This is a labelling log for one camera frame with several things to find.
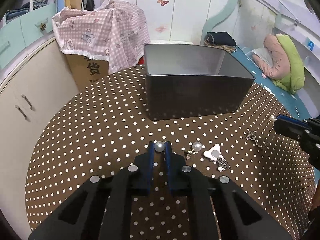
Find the pearl earring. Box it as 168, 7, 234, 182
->
154, 141, 165, 153
185, 141, 202, 160

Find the silver chain charm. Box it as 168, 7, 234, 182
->
245, 115, 276, 149

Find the blue patterned bed mattress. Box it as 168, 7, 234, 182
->
229, 45, 320, 123

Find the green pillow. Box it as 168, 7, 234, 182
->
273, 34, 305, 94

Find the white triangular charm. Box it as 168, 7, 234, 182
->
203, 144, 221, 162

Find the pink stuffed pillow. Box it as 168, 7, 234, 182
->
252, 34, 290, 80

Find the brown polka dot tablecloth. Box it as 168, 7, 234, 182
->
24, 64, 316, 240

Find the grey metal rectangular tray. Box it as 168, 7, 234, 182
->
144, 43, 255, 120

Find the red storage ottoman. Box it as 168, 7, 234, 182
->
138, 57, 144, 65

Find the folded dark clothes pile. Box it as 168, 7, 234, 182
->
204, 32, 236, 47

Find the brown cardboard box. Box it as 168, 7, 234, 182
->
66, 55, 109, 90

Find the white foam board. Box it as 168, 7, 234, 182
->
150, 40, 193, 45

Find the pink checked cloth cover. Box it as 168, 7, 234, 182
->
52, 0, 150, 74

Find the white curved floor cabinet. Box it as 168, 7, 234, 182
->
1, 38, 79, 239

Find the white wardrobe with butterflies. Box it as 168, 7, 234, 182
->
102, 0, 235, 43

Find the teal drawer unit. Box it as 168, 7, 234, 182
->
1, 3, 56, 69

